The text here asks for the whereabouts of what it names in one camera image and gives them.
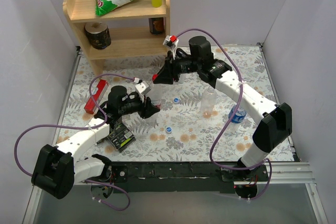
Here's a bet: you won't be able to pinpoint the purple cable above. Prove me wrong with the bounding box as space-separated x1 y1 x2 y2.
14 73 144 211
175 27 272 199

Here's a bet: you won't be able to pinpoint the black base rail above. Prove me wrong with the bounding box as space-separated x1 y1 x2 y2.
93 162 268 194

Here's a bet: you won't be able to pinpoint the clear bottle red label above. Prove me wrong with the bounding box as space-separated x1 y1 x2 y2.
147 82 163 109

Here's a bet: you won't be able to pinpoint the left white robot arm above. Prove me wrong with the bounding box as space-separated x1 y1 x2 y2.
31 82 160 199

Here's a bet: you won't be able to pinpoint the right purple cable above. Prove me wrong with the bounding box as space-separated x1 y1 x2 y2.
175 27 272 199

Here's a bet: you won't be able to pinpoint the wooden shelf unit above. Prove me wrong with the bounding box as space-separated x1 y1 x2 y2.
62 0 171 75

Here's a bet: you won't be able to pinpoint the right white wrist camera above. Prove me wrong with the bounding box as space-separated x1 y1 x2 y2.
163 35 179 51

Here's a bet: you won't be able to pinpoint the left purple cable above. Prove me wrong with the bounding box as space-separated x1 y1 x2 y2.
14 73 144 211

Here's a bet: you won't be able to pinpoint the floral patterned table mat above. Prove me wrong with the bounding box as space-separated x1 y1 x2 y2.
52 46 294 162

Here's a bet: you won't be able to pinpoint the blue label water bottle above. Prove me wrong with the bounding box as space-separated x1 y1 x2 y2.
226 105 247 132

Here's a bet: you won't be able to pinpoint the blue white bottle cap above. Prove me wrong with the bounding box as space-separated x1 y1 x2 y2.
165 127 172 134
173 98 180 104

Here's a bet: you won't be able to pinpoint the dark can on shelf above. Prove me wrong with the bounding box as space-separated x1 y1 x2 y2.
149 17 164 35

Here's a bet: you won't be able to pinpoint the red rectangular box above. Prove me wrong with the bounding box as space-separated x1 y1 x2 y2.
84 79 108 114

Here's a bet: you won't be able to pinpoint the clear plastic bottle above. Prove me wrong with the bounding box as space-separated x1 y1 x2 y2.
200 86 217 119

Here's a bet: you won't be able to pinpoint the black green product box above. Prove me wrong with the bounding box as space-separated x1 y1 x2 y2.
106 118 136 153

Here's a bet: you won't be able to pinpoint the dark round canister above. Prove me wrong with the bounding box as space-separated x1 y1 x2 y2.
85 22 111 50

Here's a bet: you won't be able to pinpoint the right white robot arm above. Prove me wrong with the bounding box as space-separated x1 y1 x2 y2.
153 36 292 181

